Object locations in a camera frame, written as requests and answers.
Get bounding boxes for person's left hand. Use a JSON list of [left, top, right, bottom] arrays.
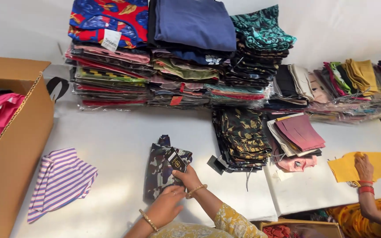
[[146, 185, 188, 229]]

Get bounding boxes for person's right hand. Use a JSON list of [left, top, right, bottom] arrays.
[[172, 165, 203, 193]]

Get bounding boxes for black garment tag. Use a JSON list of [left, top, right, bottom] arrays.
[[165, 147, 187, 173]]

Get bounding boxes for camouflage garment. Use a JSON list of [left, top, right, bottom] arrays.
[[144, 134, 193, 202]]

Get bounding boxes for gold bangle on right wrist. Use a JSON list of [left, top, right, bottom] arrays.
[[185, 184, 208, 200]]

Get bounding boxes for gold bangle on wrist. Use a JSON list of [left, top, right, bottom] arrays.
[[185, 184, 208, 200], [139, 209, 159, 232]]

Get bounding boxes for gold bangle on left wrist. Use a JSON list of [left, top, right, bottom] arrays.
[[139, 209, 159, 232]]

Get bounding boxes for loose black card tag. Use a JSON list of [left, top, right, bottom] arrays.
[[207, 155, 226, 175]]

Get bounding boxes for person's yellow floral sleeve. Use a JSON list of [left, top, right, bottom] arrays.
[[148, 202, 268, 238]]

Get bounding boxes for stack of camouflage trousers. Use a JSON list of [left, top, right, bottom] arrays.
[[212, 108, 273, 173]]

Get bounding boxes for white paper tag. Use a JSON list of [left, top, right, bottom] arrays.
[[275, 169, 294, 182]]

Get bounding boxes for red patterned garment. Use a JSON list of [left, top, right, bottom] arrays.
[[262, 225, 298, 238]]

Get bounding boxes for purple white striped garment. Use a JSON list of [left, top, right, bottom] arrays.
[[27, 148, 98, 224]]

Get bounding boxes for pink folded garment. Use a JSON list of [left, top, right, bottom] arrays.
[[276, 154, 318, 173]]

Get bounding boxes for stack of maroon beige garments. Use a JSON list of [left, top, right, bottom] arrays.
[[266, 112, 326, 158]]

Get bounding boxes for small brown cardboard box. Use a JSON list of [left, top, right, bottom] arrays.
[[259, 218, 344, 238]]

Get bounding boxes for garment stack with red floral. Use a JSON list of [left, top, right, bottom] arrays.
[[64, 0, 155, 112]]

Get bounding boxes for stack of black beige packets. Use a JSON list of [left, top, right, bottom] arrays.
[[266, 63, 314, 110]]

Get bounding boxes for garment stack with navy cloth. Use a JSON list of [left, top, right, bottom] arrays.
[[147, 0, 237, 108]]

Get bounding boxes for yellow cloth garment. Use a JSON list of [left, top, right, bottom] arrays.
[[327, 151, 381, 184]]

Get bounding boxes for large brown cardboard box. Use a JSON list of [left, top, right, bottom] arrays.
[[0, 56, 55, 238]]

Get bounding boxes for white cloth label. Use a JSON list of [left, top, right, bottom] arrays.
[[100, 29, 122, 52]]

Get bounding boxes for garment stack with teal print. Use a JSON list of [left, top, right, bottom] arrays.
[[206, 4, 297, 107]]

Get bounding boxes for heap of mixed colour packets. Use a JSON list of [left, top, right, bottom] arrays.
[[306, 58, 381, 125]]

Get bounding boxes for black strap loop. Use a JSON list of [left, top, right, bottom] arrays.
[[46, 77, 69, 102]]

